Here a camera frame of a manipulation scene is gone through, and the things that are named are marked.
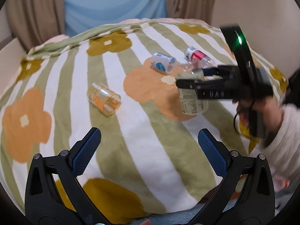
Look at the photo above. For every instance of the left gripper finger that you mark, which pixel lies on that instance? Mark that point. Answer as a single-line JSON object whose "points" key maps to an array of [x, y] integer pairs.
{"points": [[218, 71], [206, 90]]}

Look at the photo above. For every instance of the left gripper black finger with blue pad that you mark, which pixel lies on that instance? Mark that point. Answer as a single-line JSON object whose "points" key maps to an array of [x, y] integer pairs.
{"points": [[246, 193], [53, 195]]}

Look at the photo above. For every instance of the white fuzzy sleeve forearm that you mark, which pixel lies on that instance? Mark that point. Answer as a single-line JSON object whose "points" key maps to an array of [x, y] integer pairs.
{"points": [[283, 152]]}

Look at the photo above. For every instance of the clear cup red label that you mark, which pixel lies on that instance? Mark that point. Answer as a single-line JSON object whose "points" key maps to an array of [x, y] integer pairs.
{"points": [[198, 59]]}

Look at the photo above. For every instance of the white cup blue logo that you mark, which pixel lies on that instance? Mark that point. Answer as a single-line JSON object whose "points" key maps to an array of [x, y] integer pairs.
{"points": [[162, 62]]}

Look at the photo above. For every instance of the clear cup orange label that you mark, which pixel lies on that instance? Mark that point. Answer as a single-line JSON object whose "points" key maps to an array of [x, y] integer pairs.
{"points": [[106, 100]]}

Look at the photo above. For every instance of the person's right hand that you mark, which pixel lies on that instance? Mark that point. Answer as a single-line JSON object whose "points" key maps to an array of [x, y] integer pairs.
{"points": [[271, 112]]}

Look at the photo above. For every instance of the right brown curtain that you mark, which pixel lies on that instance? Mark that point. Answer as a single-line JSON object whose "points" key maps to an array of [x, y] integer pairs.
{"points": [[190, 9]]}

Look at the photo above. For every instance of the brown curtain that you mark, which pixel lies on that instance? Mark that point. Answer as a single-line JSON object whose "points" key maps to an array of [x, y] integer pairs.
{"points": [[34, 22], [190, 9]]}

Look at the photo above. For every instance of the green striped flower blanket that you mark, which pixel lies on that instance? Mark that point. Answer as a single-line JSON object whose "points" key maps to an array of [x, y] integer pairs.
{"points": [[149, 160]]}

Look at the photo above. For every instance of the light blue window cloth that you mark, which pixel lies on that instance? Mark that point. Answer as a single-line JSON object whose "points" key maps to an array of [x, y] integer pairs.
{"points": [[81, 15]]}

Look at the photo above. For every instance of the left brown curtain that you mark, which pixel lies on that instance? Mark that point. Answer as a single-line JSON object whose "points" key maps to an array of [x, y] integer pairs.
{"points": [[34, 22]]}

